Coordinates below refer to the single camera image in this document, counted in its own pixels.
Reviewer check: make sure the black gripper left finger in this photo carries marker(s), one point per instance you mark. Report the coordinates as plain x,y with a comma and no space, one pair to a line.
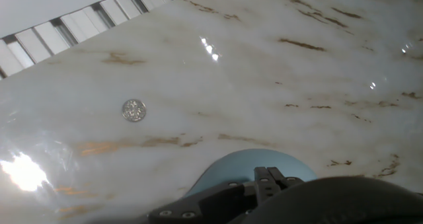
215,207

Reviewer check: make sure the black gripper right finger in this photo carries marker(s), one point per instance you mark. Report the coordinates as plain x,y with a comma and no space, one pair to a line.
291,181

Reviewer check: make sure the light blue piggy bank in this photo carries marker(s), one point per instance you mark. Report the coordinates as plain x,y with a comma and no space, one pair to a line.
231,168

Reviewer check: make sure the silver coin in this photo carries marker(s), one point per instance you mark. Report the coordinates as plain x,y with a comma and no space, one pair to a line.
133,110

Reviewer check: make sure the white printed paper sheet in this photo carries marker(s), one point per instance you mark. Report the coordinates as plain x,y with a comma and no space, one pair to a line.
49,6

